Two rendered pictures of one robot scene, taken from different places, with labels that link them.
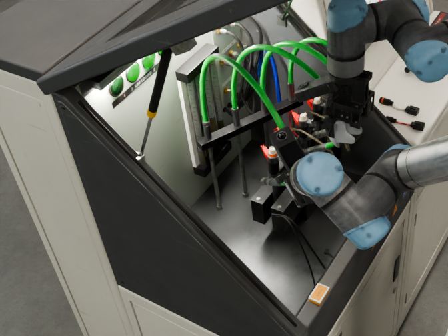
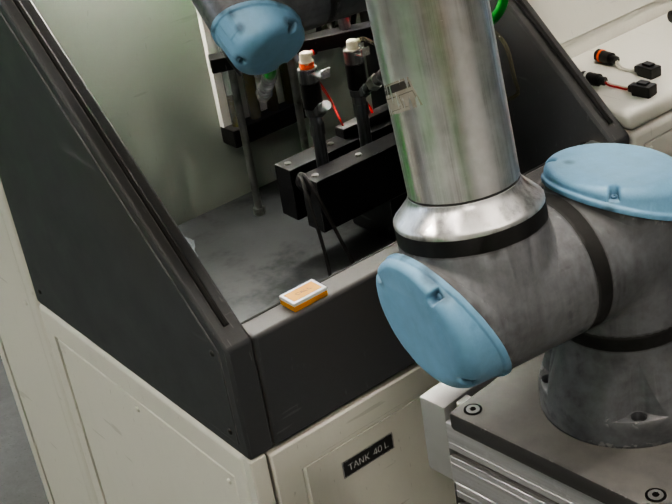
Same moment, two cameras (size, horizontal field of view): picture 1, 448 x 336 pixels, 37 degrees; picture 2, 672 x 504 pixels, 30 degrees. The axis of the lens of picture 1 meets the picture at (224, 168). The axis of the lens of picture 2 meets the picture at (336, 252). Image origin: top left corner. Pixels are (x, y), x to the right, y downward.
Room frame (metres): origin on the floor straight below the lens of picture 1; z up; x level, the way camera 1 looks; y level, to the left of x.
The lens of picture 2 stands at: (-0.27, -0.61, 1.72)
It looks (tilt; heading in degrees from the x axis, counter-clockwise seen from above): 29 degrees down; 17
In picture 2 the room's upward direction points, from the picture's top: 9 degrees counter-clockwise
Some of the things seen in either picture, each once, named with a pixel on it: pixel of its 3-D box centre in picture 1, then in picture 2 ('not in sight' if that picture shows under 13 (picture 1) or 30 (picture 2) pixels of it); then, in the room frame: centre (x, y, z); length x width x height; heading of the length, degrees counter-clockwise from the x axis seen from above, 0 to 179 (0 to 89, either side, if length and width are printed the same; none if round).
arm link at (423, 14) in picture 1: (399, 22); not in sight; (1.12, -0.38, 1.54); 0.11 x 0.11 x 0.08; 6
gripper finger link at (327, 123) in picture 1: (333, 119); not in sight; (1.12, -0.25, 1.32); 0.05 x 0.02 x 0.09; 141
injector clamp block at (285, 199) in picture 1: (299, 185); (392, 175); (1.36, -0.20, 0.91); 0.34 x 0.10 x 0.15; 141
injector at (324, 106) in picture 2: (279, 185); (323, 139); (1.26, -0.13, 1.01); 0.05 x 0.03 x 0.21; 51
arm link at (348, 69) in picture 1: (346, 60); not in sight; (1.13, -0.28, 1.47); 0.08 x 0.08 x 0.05
